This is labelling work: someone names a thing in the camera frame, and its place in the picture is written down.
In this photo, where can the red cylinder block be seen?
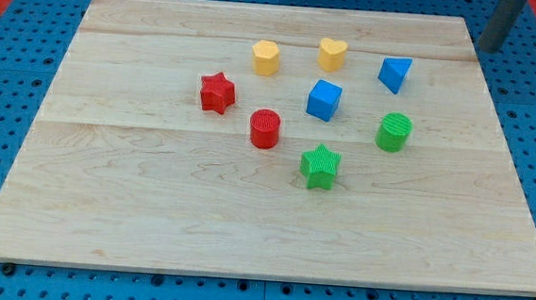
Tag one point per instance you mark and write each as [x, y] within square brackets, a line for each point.
[265, 126]

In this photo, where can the green star block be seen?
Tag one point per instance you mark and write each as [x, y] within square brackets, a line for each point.
[320, 167]

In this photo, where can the blue cube block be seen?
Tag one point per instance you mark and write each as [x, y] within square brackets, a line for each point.
[323, 100]

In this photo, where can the red star block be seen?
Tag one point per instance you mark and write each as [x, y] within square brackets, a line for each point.
[217, 93]

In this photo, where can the light wooden board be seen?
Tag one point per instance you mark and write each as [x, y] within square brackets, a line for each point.
[123, 170]

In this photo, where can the yellow hexagon block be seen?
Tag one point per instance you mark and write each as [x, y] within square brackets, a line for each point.
[266, 58]

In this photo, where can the yellow heart block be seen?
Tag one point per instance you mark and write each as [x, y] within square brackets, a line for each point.
[331, 56]

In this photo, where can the green cylinder block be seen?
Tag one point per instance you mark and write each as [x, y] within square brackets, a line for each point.
[393, 132]

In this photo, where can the blue triangle block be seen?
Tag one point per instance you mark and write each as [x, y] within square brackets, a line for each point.
[393, 72]

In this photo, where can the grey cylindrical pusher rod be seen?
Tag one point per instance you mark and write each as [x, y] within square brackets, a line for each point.
[500, 25]

